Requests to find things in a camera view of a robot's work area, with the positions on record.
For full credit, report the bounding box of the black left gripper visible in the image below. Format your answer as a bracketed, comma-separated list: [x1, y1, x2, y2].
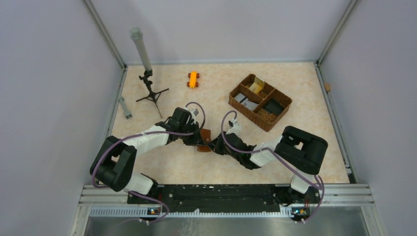
[179, 121, 205, 147]

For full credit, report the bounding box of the brown leather card holder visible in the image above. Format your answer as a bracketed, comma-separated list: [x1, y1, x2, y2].
[197, 128, 211, 152]

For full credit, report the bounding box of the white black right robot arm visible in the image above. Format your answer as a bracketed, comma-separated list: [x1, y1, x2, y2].
[207, 126, 328, 203]

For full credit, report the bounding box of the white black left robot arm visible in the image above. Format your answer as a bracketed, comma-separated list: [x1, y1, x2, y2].
[89, 107, 201, 203]

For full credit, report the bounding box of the black card in basket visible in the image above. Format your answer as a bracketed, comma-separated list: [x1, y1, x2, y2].
[262, 99, 285, 116]

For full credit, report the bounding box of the woven wicker divided basket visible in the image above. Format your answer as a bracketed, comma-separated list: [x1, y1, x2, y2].
[228, 74, 293, 132]

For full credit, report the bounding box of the orange toy car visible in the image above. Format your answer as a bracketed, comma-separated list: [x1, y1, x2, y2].
[186, 71, 200, 89]

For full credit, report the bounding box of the black tripod with grey tube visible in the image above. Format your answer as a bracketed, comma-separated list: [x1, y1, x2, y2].
[129, 27, 169, 118]

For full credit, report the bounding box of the small wooden block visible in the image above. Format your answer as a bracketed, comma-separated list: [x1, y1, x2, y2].
[324, 82, 331, 92]

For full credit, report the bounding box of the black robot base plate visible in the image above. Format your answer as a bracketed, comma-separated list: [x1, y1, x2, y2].
[127, 184, 322, 214]

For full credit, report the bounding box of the grey metal bracket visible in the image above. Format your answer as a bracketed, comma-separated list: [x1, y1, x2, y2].
[118, 96, 132, 119]

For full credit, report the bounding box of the aluminium frame rail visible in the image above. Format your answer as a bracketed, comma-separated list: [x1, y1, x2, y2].
[314, 62, 375, 207]

